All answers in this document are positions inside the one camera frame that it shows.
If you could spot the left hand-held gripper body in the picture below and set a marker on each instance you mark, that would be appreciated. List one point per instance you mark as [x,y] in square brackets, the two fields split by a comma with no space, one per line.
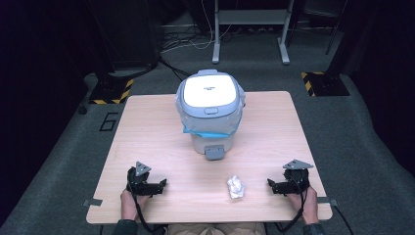
[138,181]

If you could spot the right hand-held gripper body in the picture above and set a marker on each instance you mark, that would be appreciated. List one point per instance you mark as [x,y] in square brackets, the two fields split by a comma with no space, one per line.
[296,178]

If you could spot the white paper ball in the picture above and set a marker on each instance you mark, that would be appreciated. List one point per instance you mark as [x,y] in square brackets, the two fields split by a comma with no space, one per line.
[235,187]

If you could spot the white grey pedal trash can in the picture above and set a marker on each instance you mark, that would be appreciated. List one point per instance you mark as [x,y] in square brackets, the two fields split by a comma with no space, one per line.
[208,93]

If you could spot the person's left hand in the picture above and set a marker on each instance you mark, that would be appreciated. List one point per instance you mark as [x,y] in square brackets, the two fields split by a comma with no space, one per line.
[129,205]

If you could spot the person's right hand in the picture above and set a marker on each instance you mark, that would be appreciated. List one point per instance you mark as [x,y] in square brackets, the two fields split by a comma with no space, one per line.
[306,205]

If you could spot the black yellow striped stand base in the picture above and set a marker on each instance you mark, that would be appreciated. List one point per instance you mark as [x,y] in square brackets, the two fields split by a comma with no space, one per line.
[326,84]
[111,91]

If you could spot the grey table edge bracket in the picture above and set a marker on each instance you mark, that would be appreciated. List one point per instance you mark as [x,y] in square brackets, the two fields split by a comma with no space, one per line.
[327,201]
[93,202]

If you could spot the white metal stand frame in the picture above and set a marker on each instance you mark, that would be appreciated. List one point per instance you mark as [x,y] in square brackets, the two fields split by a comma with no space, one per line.
[251,17]

